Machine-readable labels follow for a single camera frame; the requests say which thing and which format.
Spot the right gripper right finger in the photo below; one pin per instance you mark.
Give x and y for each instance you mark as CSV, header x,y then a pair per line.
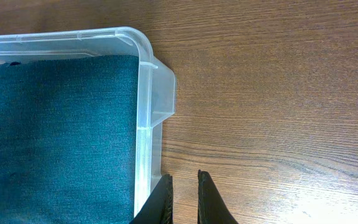
x,y
211,206

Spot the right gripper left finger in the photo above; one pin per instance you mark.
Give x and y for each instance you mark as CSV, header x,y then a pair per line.
x,y
158,208

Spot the clear plastic storage container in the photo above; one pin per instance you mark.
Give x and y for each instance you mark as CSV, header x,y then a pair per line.
x,y
156,84

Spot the dark blue jeans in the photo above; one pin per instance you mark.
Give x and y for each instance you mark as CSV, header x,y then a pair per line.
x,y
67,140

